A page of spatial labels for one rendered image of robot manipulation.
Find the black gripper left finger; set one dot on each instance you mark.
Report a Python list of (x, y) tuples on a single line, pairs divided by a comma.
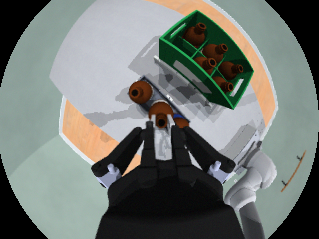
[(110, 168)]

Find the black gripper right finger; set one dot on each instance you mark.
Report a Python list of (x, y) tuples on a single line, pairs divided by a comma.
[(208, 158)]

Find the green bottle crate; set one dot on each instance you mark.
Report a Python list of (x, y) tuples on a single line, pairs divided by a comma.
[(180, 54)]

